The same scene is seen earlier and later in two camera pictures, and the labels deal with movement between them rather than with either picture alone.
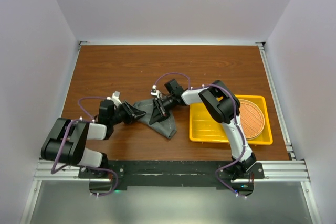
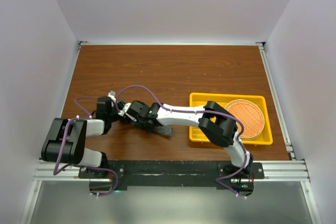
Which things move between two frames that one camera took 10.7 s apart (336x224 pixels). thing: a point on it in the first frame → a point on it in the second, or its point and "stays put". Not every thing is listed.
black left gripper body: x=122 y=114 stays put
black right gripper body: x=165 y=106 → x=140 y=122
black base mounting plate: x=172 y=174 stays put
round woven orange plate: x=252 y=119 stays put
